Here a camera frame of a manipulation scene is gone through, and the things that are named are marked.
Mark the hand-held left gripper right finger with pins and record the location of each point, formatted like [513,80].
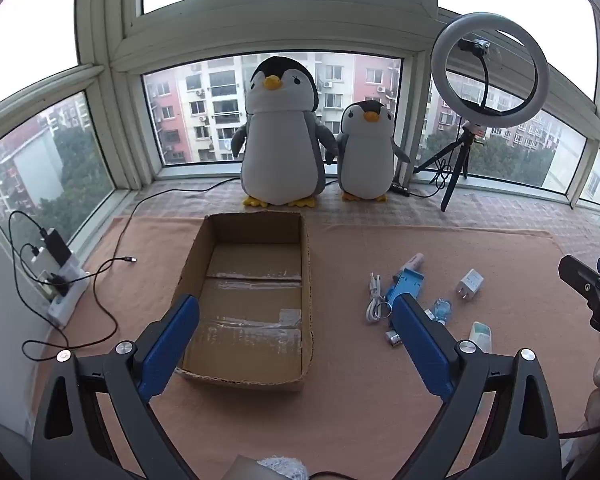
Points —
[425,345]

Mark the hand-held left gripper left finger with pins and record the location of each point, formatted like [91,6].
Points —
[170,345]

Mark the patterned lighter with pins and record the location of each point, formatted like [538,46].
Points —
[392,338]

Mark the small clear blue bottle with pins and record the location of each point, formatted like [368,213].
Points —
[442,310]

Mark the white sunscreen tube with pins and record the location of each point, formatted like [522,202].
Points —
[480,335]

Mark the blue folding phone stand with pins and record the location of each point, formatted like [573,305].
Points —
[405,285]

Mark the white charger adapter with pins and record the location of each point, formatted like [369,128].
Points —
[470,282]

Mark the pink bottle with grey cap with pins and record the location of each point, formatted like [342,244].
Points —
[414,261]

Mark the cardboard box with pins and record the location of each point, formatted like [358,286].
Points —
[250,305]

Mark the person's left hand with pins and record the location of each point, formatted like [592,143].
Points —
[282,467]

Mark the white power strip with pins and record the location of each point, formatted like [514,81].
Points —
[67,305]

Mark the black power bank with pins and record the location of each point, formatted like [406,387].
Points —
[55,245]

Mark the black tripod stand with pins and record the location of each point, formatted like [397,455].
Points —
[452,187]

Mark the black inline light controller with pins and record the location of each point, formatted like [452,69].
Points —
[400,190]

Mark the small penguin plush toy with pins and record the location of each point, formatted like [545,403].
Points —
[367,160]

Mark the large penguin plush toy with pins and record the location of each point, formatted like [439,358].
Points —
[280,150]

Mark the black gooseneck phone holder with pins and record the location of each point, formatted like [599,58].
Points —
[475,46]

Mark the white window frame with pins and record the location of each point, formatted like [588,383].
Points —
[100,60]

